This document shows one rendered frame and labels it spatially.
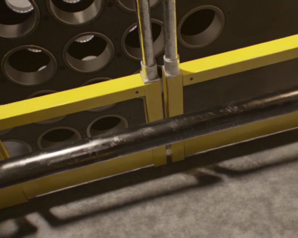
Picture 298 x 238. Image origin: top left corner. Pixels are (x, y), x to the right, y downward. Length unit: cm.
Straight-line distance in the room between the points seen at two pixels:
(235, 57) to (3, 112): 64
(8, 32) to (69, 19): 27
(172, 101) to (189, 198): 34
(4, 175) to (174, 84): 82
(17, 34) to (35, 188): 84
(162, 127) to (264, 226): 97
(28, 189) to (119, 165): 29
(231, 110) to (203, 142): 100
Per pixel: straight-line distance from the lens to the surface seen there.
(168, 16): 102
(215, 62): 118
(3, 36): 198
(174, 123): 38
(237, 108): 40
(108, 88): 112
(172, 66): 111
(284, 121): 148
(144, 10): 99
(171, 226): 130
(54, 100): 113
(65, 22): 195
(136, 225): 131
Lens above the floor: 116
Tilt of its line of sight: 49 degrees down
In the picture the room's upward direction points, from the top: 7 degrees counter-clockwise
